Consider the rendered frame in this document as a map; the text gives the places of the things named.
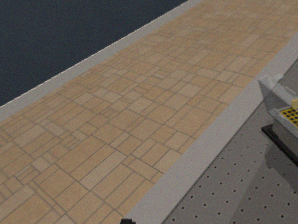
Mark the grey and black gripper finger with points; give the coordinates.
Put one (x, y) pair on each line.
(127, 221)

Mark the grey perforated base plate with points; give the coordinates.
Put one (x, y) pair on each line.
(250, 181)

